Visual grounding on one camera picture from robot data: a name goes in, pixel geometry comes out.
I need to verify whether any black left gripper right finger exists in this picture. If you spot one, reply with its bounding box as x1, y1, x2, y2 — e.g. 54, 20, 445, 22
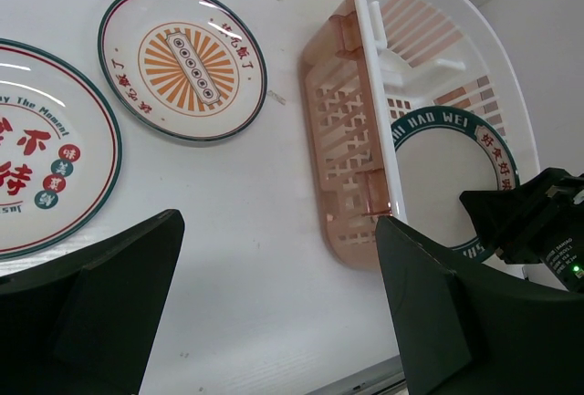
376, 216, 583, 394

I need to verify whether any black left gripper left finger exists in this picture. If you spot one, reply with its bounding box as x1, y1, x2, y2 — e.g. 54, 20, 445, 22
1, 209, 184, 394

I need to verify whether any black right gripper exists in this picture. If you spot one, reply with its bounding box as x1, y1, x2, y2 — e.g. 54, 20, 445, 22
459, 168, 583, 293

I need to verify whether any plate with dark blue rim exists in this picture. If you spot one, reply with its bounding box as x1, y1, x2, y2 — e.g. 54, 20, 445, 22
391, 106, 519, 263

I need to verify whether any plate with red characters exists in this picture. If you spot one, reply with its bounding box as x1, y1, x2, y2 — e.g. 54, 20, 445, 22
1, 39, 122, 259

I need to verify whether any white and pink dish rack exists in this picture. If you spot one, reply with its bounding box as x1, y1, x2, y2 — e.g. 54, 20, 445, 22
299, 0, 539, 271

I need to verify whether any plate with orange sunburst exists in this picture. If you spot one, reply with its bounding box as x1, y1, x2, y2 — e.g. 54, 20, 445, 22
97, 0, 267, 142

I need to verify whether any aluminium front rail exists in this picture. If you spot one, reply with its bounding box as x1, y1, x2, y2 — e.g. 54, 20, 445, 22
308, 356, 407, 395

